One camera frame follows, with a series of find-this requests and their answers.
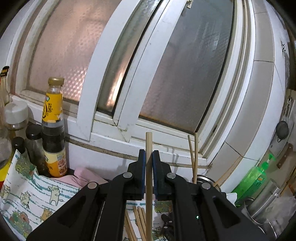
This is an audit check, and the bamboo chopstick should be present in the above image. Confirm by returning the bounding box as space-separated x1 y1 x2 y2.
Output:
125 210 137 240
187 135 195 176
133 206 146 241
145 132 153 241
193 133 199 184
137 206 146 235

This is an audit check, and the white steel utensil cup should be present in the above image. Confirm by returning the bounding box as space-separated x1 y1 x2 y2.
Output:
192 174 222 192

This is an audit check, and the pink cloth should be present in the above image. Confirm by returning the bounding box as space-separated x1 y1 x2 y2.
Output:
52 167 107 189

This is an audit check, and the steel container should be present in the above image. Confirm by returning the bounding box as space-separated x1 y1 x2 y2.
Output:
242 179 280 225

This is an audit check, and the green dish soap bottle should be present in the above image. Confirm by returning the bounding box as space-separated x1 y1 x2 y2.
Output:
232 153 275 207

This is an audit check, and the cat pattern table cloth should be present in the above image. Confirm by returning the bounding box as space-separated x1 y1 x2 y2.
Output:
0 149 176 241

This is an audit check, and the black lid glass jar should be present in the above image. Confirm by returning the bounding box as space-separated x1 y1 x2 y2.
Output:
26 124 48 175

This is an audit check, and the yellow label sauce bottle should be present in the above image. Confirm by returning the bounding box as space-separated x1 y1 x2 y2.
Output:
42 77 67 178

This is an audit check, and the large clear oil bottle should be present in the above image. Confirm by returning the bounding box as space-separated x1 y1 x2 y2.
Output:
0 126 13 188

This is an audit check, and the round mesh strainer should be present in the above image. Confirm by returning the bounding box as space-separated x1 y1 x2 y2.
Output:
275 120 289 143

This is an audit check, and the white lid spice jar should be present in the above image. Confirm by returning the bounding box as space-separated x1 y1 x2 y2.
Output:
4 101 29 139

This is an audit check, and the black cap thin bottle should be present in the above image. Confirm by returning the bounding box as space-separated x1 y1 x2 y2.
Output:
1 66 10 105

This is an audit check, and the white frame frosted window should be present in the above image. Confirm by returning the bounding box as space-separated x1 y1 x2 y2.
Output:
1 1 255 168

